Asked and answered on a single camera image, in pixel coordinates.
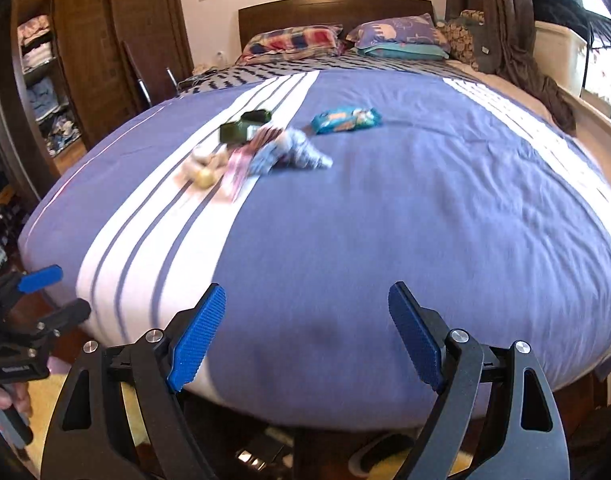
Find dark green box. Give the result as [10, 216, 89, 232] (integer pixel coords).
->
[220, 109, 274, 145]

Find folded chair with chrome legs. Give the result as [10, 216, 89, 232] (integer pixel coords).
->
[120, 40, 182, 111]

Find purple elephant-print pillow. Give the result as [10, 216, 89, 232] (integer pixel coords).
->
[346, 13, 449, 50]

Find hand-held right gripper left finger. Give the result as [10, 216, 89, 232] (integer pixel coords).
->
[40, 282, 227, 480]

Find brown patterned cushion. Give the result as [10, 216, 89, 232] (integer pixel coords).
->
[438, 19, 479, 70]

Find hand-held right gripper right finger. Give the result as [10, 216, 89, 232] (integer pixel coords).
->
[388, 281, 571, 480]

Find teal pillow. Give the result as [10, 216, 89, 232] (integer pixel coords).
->
[355, 42, 450, 62]

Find plaid pillow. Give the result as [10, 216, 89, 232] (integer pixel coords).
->
[241, 25, 345, 64]

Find pink striped sock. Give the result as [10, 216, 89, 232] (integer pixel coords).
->
[220, 147, 256, 202]

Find blue snack packet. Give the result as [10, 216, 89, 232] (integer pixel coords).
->
[310, 107, 383, 136]

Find dark grey plush cushion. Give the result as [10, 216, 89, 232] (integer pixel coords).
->
[460, 9, 507, 75]

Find white storage box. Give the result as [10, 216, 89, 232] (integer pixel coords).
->
[533, 20, 589, 99]

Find stacks of folded clothes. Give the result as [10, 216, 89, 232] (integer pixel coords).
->
[16, 0, 83, 157]

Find blue white sock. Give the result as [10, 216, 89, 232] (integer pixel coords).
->
[248, 129, 334, 177]

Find dark wooden headboard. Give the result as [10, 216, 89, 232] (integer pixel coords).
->
[238, 0, 435, 56]

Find black padded cloth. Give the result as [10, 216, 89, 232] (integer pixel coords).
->
[528, 0, 593, 42]

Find blue white-striped blanket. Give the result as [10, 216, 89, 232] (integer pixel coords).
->
[18, 70, 611, 433]

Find brown wooden wardrobe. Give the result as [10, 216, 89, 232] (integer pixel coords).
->
[0, 0, 194, 202]

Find zebra-patterned bedsheet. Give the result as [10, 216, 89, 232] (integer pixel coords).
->
[178, 55, 486, 95]

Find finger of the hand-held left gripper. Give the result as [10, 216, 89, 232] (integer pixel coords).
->
[0, 264, 64, 322]
[19, 299, 92, 349]

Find black folding rack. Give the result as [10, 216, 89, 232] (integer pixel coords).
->
[580, 14, 611, 92]

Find beige bedsheet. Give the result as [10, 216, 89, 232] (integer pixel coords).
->
[445, 60, 563, 128]

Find brown curtain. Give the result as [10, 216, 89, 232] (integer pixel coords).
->
[445, 0, 579, 137]

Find yellow rug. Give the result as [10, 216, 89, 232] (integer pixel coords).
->
[22, 372, 486, 480]

